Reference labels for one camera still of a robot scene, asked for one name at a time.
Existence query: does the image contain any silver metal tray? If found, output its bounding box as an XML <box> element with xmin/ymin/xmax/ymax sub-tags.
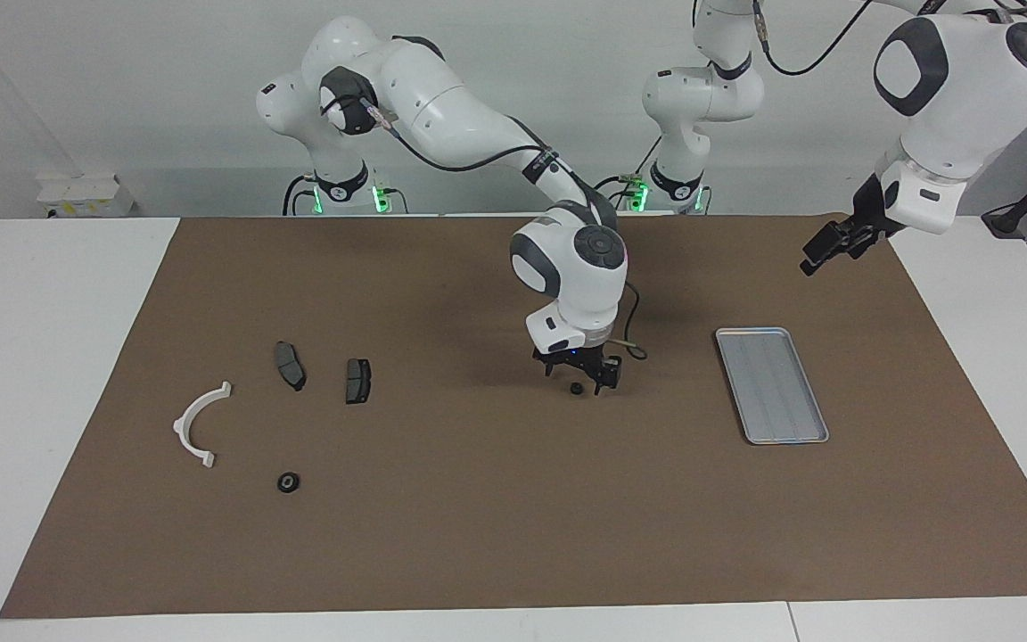
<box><xmin>714</xmin><ymin>326</ymin><xmax>831</xmax><ymax>446</ymax></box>

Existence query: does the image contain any brown table mat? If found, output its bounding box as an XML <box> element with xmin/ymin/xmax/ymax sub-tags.
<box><xmin>0</xmin><ymin>214</ymin><xmax>1027</xmax><ymax>620</ymax></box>

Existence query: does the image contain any dark grey brake pad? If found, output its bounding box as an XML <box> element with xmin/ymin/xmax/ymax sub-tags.
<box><xmin>274</xmin><ymin>341</ymin><xmax>308</xmax><ymax>392</ymax></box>
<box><xmin>344</xmin><ymin>358</ymin><xmax>374</xmax><ymax>406</ymax></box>

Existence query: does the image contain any white box with yellow labels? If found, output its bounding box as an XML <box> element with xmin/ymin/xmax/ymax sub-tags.
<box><xmin>36</xmin><ymin>172</ymin><xmax>135</xmax><ymax>219</ymax></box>

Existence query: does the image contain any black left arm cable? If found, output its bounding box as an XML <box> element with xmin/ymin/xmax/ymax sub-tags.
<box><xmin>750</xmin><ymin>0</ymin><xmax>875</xmax><ymax>77</ymax></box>

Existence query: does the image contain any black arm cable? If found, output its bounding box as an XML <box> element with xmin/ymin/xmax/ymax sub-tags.
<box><xmin>362</xmin><ymin>94</ymin><xmax>650</xmax><ymax>360</ymax></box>
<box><xmin>750</xmin><ymin>0</ymin><xmax>875</xmax><ymax>77</ymax></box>

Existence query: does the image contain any black base power cable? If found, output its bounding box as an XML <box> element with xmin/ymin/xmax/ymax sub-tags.
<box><xmin>282</xmin><ymin>172</ymin><xmax>318</xmax><ymax>217</ymax></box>
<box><xmin>579</xmin><ymin>134</ymin><xmax>664</xmax><ymax>213</ymax></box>

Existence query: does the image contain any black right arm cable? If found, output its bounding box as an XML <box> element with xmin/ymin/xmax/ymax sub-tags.
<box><xmin>362</xmin><ymin>94</ymin><xmax>650</xmax><ymax>360</ymax></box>

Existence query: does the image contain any white curved plastic bracket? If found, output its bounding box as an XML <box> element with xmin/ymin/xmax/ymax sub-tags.
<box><xmin>172</xmin><ymin>381</ymin><xmax>234</xmax><ymax>470</ymax></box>

